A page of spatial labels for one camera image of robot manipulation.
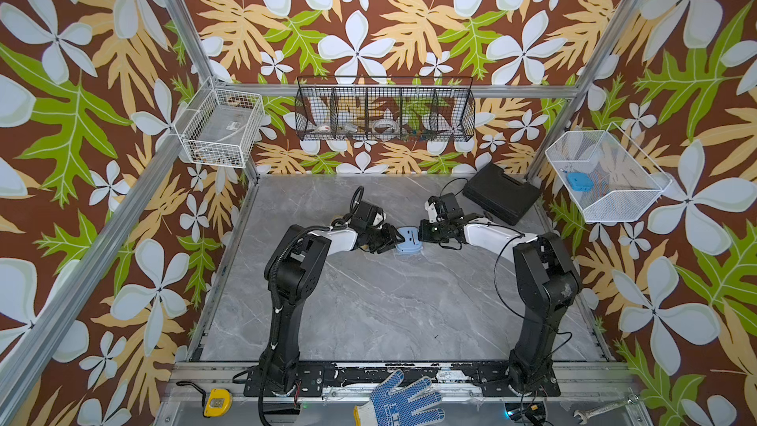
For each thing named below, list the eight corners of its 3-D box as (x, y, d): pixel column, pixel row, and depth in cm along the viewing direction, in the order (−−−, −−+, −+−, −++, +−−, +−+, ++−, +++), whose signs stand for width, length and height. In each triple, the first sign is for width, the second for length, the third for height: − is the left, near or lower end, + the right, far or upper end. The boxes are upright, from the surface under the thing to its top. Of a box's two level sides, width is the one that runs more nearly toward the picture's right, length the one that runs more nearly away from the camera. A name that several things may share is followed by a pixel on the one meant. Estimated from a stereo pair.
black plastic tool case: (512, 229, 106) (517, 220, 101) (459, 193, 117) (462, 184, 113) (538, 201, 114) (544, 192, 110) (486, 170, 125) (490, 161, 121)
